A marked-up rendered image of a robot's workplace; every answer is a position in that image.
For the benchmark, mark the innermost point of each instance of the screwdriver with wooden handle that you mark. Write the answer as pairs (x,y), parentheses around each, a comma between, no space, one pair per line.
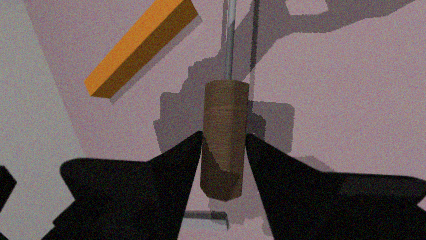
(224,129)

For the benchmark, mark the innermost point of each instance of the orange rectangular bar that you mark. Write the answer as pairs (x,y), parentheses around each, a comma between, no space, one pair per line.
(156,27)

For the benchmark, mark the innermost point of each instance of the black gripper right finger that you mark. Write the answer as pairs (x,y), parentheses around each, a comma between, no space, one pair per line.
(298,199)

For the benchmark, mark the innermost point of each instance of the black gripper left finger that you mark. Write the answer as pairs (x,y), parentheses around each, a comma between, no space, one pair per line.
(165,182)

